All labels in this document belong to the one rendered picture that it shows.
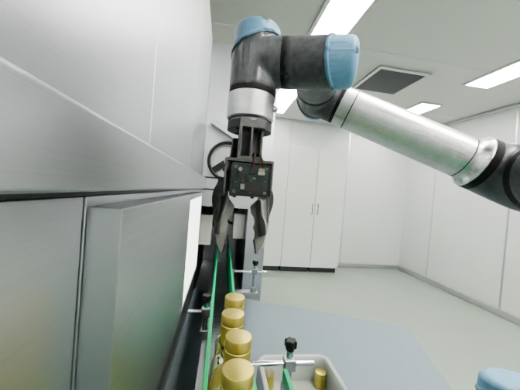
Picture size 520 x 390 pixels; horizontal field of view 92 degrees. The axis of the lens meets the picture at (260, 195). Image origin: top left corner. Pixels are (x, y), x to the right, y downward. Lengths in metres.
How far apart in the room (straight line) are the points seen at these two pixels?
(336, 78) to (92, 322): 0.41
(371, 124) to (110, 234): 0.44
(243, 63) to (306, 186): 4.01
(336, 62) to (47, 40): 0.32
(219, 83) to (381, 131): 1.11
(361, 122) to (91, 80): 0.42
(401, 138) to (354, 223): 4.80
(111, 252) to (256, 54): 0.32
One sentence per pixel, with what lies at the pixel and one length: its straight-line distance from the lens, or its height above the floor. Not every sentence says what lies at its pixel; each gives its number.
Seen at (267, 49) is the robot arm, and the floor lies 1.55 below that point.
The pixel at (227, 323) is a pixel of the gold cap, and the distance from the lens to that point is 0.40.
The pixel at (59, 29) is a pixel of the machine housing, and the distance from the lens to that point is 0.25.
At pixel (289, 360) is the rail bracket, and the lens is 0.69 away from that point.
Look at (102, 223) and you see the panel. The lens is 0.27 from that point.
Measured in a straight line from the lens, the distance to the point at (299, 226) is 4.39.
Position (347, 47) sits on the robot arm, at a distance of 0.42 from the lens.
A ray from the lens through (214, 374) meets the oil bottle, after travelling 0.44.
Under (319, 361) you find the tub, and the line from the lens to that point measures 0.97.
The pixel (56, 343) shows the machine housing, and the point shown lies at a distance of 0.28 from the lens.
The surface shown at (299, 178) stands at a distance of 4.34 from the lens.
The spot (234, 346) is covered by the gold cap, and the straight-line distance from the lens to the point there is 0.35.
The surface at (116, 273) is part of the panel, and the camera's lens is 0.27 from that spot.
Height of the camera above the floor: 1.35
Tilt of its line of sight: 1 degrees down
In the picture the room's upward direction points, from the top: 5 degrees clockwise
